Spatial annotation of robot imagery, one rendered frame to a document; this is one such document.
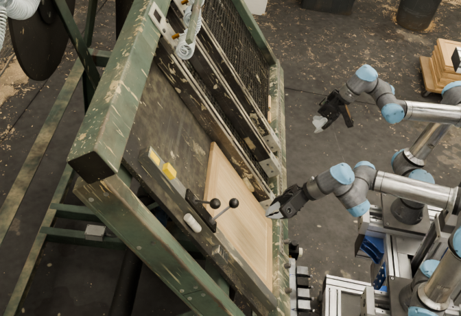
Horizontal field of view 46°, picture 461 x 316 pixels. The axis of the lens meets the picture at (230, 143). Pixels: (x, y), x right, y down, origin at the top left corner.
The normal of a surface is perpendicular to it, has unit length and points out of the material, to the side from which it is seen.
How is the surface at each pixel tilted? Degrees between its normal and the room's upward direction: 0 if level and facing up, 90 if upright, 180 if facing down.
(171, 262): 90
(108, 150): 55
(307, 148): 0
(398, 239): 0
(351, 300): 0
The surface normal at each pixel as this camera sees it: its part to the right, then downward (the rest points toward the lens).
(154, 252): -0.06, 0.65
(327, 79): 0.11, -0.75
